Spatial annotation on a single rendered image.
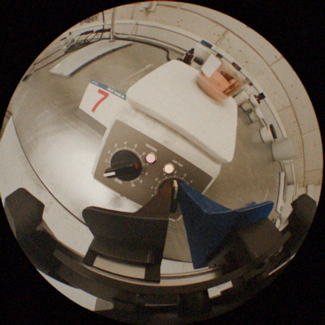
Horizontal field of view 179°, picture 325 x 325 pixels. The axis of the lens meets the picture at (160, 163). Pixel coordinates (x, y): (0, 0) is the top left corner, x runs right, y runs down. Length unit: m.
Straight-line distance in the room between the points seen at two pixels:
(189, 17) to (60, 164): 0.66
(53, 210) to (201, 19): 0.74
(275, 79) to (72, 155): 0.72
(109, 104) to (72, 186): 0.14
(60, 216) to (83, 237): 0.05
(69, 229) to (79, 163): 0.12
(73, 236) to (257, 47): 0.78
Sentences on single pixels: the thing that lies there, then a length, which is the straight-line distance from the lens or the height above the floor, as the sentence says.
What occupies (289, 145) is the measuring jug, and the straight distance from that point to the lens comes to 0.65.
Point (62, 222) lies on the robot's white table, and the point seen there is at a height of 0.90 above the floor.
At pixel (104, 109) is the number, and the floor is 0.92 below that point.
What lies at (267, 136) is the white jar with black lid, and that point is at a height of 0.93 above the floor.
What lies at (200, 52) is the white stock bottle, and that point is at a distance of 0.43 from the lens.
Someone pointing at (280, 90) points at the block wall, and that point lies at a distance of 0.65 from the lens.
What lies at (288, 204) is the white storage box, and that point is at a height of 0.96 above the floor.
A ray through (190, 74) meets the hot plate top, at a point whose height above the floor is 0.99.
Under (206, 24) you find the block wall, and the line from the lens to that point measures 0.59.
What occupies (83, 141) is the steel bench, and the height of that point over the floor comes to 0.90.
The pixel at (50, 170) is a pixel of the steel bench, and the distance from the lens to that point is 0.22.
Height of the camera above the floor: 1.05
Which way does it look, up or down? 73 degrees down
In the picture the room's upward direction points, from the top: 59 degrees clockwise
